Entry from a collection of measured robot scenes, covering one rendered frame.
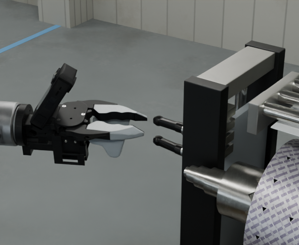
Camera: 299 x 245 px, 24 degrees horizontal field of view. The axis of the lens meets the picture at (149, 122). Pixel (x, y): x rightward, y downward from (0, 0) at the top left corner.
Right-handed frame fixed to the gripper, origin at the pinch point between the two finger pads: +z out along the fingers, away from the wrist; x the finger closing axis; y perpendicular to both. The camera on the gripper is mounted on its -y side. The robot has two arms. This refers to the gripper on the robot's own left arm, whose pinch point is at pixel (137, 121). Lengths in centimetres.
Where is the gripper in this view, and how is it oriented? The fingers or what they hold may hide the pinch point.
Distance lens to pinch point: 116.0
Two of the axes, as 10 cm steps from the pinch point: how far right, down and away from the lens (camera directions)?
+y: 0.2, 8.2, 5.8
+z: 9.9, 0.6, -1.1
